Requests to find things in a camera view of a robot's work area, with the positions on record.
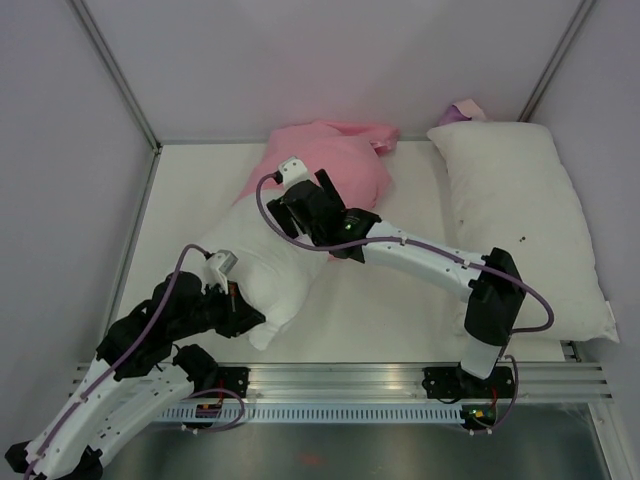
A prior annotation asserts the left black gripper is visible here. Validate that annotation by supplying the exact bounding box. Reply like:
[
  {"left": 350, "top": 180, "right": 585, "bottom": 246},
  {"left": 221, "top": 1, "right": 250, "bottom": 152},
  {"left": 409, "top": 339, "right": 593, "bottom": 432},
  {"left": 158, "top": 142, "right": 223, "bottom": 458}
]
[{"left": 171, "top": 279, "right": 266, "bottom": 340}]

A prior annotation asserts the pink pillowcase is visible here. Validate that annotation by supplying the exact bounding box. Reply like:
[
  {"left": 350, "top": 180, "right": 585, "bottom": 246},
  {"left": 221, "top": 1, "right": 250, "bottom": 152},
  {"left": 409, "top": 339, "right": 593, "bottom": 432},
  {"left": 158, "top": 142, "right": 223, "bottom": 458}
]
[{"left": 238, "top": 120, "right": 400, "bottom": 210}]

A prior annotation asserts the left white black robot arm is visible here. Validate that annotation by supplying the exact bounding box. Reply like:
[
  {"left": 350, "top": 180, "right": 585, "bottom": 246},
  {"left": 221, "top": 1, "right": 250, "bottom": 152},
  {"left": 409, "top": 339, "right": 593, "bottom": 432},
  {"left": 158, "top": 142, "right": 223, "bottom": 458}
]
[{"left": 5, "top": 272, "right": 265, "bottom": 479}]

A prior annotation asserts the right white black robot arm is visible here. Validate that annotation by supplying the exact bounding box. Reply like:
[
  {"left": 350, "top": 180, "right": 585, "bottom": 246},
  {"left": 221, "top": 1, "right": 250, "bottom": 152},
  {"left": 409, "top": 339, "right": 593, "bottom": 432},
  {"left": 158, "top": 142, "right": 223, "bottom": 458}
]
[{"left": 256, "top": 159, "right": 526, "bottom": 396}]

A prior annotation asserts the pink purple cloth behind pillow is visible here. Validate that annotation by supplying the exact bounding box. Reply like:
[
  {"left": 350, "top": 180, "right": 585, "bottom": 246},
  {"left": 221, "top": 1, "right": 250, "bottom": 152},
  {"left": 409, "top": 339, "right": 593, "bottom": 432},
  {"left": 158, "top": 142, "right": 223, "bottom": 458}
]
[{"left": 438, "top": 99, "right": 487, "bottom": 126}]

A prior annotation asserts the large white bare pillow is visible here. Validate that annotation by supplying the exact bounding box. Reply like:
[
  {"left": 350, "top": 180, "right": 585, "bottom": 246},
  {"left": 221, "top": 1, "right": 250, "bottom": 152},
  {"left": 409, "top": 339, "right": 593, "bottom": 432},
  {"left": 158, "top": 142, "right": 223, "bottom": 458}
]
[{"left": 427, "top": 121, "right": 619, "bottom": 342}]

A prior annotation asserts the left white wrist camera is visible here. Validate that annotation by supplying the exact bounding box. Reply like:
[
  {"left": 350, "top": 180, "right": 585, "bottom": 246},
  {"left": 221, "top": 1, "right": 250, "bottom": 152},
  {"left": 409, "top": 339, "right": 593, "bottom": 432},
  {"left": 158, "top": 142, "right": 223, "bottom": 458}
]
[{"left": 204, "top": 250, "right": 238, "bottom": 291}]

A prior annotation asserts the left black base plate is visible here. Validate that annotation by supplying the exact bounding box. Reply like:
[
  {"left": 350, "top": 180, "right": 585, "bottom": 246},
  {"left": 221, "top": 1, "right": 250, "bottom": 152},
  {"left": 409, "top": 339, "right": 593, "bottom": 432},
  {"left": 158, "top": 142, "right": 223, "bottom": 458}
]
[{"left": 214, "top": 366, "right": 250, "bottom": 399}]

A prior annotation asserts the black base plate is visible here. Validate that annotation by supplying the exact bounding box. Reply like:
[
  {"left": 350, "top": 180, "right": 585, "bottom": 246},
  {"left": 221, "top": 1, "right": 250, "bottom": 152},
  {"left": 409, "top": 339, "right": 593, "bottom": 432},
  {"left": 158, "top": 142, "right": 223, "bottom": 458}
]
[
  {"left": 214, "top": 366, "right": 250, "bottom": 399},
  {"left": 422, "top": 366, "right": 515, "bottom": 403}
]

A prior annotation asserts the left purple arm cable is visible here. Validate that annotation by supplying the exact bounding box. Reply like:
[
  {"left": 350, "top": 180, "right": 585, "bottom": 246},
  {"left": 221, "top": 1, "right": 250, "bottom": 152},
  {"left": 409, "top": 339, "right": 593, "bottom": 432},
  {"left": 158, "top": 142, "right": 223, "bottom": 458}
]
[{"left": 22, "top": 243, "right": 211, "bottom": 479}]

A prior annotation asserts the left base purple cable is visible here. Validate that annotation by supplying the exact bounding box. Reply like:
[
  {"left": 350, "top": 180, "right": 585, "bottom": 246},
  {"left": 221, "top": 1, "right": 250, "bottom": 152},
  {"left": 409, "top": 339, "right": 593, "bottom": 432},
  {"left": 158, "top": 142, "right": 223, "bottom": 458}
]
[{"left": 177, "top": 387, "right": 247, "bottom": 436}]

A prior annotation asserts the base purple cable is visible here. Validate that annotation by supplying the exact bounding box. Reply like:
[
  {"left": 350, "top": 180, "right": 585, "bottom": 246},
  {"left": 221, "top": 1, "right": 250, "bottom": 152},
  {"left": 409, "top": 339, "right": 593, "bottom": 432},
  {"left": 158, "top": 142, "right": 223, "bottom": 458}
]
[
  {"left": 177, "top": 387, "right": 247, "bottom": 436},
  {"left": 464, "top": 353, "right": 520, "bottom": 436}
]

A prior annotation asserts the white slotted cable duct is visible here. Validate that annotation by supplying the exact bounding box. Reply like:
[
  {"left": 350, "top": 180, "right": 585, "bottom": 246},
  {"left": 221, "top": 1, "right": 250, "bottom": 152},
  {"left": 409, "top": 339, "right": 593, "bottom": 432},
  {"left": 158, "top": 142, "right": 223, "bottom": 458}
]
[{"left": 157, "top": 403, "right": 463, "bottom": 426}]

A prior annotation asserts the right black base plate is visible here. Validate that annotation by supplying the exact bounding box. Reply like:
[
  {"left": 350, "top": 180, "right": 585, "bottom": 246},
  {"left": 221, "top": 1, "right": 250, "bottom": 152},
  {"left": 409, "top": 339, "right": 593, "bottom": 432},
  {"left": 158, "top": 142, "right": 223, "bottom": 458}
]
[{"left": 422, "top": 366, "right": 515, "bottom": 403}]

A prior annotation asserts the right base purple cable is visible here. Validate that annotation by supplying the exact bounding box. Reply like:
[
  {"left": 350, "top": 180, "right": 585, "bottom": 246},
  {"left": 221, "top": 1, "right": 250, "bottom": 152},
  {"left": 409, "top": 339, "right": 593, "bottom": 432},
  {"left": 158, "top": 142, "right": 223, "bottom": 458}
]
[{"left": 464, "top": 353, "right": 520, "bottom": 436}]

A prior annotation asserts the aluminium mounting rail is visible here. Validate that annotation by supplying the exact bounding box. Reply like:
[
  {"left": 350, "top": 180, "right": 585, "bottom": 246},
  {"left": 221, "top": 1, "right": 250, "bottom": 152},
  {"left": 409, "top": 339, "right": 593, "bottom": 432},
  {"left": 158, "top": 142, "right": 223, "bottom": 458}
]
[{"left": 69, "top": 360, "right": 614, "bottom": 404}]

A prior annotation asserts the left aluminium corner post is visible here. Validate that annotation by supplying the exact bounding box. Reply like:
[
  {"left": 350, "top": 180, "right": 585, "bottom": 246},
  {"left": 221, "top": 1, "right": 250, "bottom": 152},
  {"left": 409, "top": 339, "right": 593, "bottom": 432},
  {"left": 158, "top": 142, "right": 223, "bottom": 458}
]
[{"left": 69, "top": 0, "right": 162, "bottom": 151}]

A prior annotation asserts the aluminium corner post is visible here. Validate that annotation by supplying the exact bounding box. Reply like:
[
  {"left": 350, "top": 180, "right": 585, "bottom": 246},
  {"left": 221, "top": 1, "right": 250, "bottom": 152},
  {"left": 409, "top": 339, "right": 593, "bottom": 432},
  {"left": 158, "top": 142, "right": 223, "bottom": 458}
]
[
  {"left": 517, "top": 0, "right": 600, "bottom": 122},
  {"left": 69, "top": 0, "right": 162, "bottom": 151}
]

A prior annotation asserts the right aluminium corner post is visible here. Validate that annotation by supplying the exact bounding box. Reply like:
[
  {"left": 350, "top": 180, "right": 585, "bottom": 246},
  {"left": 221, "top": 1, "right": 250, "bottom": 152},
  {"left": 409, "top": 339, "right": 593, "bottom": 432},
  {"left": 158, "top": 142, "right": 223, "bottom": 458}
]
[{"left": 517, "top": 0, "right": 600, "bottom": 122}]

